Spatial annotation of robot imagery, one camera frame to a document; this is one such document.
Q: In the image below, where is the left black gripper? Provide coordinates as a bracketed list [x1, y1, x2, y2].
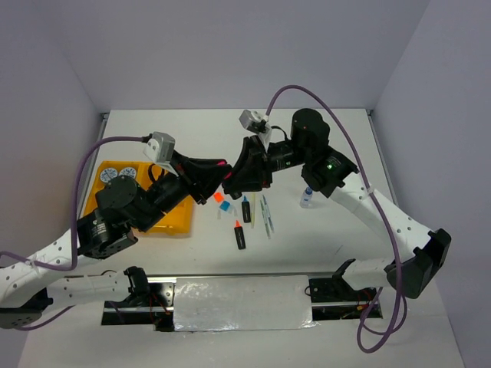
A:
[138, 153, 236, 233]

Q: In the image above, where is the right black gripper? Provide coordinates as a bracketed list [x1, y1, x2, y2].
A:
[224, 133, 310, 191]

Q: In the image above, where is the pink black highlighter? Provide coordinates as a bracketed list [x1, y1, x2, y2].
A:
[218, 160, 232, 181]

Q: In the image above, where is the orange highlighter cap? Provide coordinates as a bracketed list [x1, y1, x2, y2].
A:
[213, 192, 224, 203]

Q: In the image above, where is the orange black highlighter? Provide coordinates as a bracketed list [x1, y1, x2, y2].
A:
[234, 220, 246, 250]

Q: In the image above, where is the blue round tin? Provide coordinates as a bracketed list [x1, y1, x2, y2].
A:
[118, 166, 137, 179]

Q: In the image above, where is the grey-blue round tin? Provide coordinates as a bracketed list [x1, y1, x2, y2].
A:
[99, 167, 118, 186]

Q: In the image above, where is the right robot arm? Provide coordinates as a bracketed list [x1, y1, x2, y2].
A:
[222, 108, 451, 300]

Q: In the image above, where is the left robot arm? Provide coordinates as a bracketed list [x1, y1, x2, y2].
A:
[1, 153, 232, 330]

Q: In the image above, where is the yellow thin pen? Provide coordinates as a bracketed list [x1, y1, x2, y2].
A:
[250, 192, 256, 229]

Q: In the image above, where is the blue tipped black highlighter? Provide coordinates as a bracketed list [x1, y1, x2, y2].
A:
[241, 195, 252, 223]

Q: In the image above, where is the white pen right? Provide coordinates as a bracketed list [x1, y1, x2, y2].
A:
[262, 195, 275, 233]

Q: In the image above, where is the white pen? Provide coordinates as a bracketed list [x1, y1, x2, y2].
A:
[262, 195, 275, 233]
[259, 199, 271, 239]

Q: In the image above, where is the blue highlighter cap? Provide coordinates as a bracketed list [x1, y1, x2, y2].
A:
[219, 200, 237, 214]

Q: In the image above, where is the white pen left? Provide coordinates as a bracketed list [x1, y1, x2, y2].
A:
[259, 199, 271, 239]

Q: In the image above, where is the orange plastic sorting tray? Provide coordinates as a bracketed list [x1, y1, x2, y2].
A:
[83, 161, 194, 235]

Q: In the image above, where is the small clear spray bottle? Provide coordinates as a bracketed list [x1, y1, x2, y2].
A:
[300, 187, 313, 209]

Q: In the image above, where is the silver foil covered plate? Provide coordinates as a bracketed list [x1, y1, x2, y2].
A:
[173, 275, 317, 332]

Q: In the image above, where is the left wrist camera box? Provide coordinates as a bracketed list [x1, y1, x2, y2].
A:
[143, 132, 176, 174]

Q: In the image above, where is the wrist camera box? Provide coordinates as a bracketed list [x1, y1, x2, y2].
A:
[143, 132, 176, 174]
[239, 110, 272, 150]

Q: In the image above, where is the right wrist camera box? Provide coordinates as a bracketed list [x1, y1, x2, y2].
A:
[239, 110, 272, 150]

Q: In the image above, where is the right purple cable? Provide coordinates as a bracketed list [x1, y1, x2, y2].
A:
[265, 84, 408, 353]

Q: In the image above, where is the purple cable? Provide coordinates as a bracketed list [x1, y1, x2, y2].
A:
[265, 84, 408, 353]
[0, 135, 154, 331]

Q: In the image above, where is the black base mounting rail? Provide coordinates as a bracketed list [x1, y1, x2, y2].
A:
[101, 278, 376, 332]

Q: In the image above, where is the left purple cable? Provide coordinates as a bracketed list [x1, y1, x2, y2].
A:
[0, 135, 154, 331]

